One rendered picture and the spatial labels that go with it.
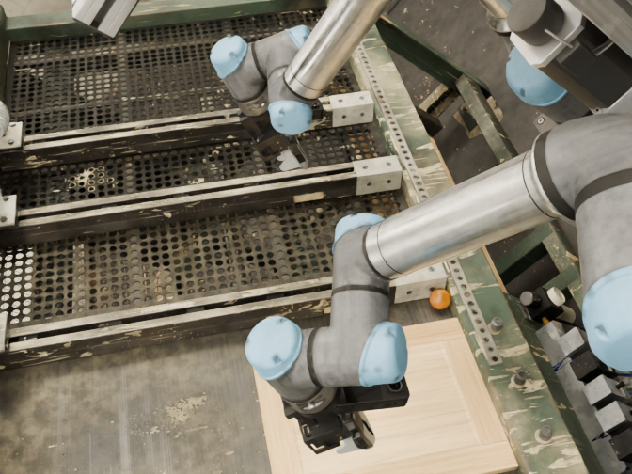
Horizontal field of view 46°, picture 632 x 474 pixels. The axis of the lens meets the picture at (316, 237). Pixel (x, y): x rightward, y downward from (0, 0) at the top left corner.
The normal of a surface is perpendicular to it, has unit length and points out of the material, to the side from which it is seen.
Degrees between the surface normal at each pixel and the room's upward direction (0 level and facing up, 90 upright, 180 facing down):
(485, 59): 0
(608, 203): 2
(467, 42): 0
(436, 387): 50
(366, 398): 56
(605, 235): 12
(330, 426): 28
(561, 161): 22
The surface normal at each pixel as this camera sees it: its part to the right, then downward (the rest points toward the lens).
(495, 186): -0.80, -0.18
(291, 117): 0.08, 0.83
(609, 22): 0.23, 0.70
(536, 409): 0.00, -0.66
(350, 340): -0.33, -0.43
